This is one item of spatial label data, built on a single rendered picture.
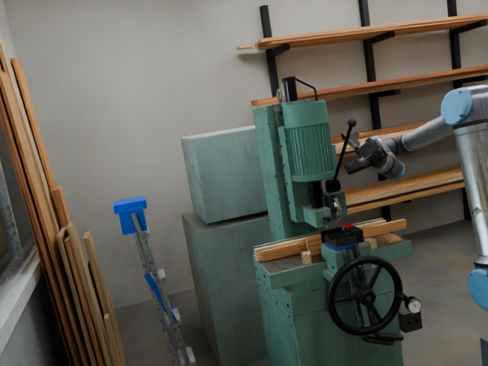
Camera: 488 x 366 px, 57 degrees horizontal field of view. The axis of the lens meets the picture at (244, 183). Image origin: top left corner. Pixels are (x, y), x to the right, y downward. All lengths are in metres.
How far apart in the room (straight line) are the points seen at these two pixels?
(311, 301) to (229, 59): 2.75
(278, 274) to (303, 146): 0.50
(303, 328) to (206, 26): 2.94
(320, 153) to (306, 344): 0.74
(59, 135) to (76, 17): 0.96
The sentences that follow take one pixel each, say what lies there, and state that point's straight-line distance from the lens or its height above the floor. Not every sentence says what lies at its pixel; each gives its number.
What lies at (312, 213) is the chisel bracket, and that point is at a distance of 1.85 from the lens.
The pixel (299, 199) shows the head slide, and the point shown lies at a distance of 1.94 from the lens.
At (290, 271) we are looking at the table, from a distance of 1.72.
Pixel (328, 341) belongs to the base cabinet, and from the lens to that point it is 1.89.
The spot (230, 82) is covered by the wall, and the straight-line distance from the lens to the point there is 4.09.
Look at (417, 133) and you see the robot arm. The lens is 2.04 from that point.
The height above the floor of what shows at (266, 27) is 2.21.
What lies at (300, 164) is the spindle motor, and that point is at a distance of 1.78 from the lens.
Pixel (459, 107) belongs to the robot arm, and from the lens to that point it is 1.61.
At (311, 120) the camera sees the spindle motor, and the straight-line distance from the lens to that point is 1.75.
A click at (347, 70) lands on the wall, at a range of 4.54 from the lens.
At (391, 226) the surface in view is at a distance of 2.05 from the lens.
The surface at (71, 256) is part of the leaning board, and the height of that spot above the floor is 0.89.
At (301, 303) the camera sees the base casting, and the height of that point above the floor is 0.76.
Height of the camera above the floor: 1.50
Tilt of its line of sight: 9 degrees down
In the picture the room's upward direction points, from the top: 9 degrees counter-clockwise
